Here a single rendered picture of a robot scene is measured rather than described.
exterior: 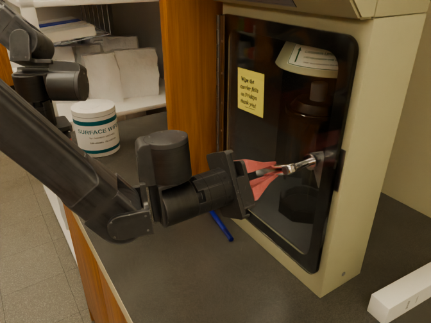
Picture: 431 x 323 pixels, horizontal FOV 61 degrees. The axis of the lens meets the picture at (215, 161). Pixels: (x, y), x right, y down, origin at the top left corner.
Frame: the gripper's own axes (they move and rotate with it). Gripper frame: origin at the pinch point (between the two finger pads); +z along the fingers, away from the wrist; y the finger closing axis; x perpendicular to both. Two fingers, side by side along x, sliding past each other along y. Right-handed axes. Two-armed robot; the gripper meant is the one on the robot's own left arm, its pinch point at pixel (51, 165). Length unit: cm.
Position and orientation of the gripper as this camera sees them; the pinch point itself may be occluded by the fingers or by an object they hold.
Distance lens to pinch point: 83.1
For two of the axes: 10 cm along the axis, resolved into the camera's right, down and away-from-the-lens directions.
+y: 8.4, -2.6, 4.8
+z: 0.0, 8.8, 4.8
